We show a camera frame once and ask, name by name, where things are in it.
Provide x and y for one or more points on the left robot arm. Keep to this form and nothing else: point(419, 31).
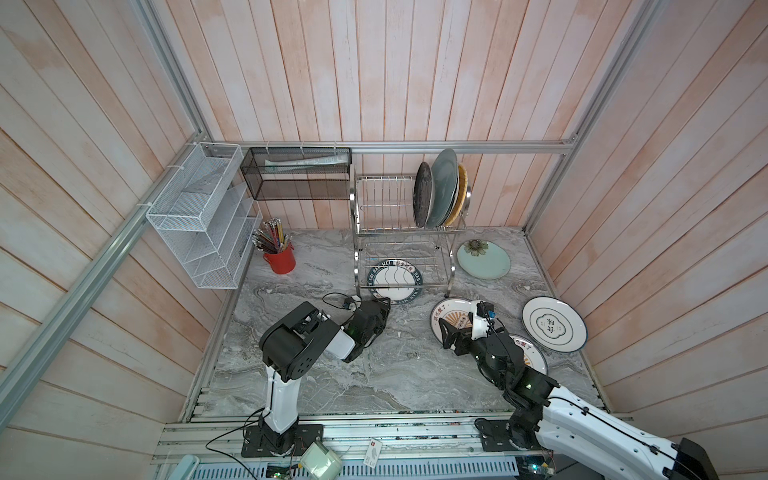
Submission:
point(292, 346)

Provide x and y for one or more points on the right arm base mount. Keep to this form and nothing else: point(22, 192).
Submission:
point(495, 435)

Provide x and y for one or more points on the cream floral plate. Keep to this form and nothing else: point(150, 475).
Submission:
point(454, 204)

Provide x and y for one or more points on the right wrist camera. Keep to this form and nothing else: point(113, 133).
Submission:
point(482, 320)

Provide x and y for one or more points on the yellow woven round tray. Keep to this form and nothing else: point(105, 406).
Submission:
point(464, 188)

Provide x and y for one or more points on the red pencil cup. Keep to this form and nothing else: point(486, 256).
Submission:
point(283, 261)

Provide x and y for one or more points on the black oval plate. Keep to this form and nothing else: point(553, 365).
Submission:
point(423, 194)

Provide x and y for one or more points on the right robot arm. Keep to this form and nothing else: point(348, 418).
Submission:
point(549, 416)

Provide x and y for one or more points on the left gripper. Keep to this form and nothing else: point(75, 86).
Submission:
point(384, 312)

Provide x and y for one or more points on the orange sunburst plate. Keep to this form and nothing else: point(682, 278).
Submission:
point(455, 311)
point(532, 356)

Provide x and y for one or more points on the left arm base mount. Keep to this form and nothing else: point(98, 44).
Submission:
point(262, 442)

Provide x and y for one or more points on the white tag label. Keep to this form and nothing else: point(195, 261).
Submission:
point(372, 453)

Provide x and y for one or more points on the white black-rimmed plate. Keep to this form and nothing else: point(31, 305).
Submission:
point(554, 324)

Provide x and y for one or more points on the pale green flower plate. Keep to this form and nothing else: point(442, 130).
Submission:
point(483, 259)

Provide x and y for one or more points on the white power adapter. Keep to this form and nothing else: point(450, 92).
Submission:
point(321, 463)

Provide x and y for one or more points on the black mesh wall basket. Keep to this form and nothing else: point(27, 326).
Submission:
point(297, 173)

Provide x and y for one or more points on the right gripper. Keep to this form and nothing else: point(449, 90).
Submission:
point(447, 337)

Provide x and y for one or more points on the steel dish rack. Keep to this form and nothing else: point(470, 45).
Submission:
point(383, 228)

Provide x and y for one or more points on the white mesh wall shelf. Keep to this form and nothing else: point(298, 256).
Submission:
point(205, 218)

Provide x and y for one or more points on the pale green glass plate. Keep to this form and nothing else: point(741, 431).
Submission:
point(446, 177)

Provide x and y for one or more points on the pencils bundle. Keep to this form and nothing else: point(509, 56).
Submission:
point(270, 237)

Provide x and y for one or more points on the green rimmed white plate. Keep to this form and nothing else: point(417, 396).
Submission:
point(396, 279)

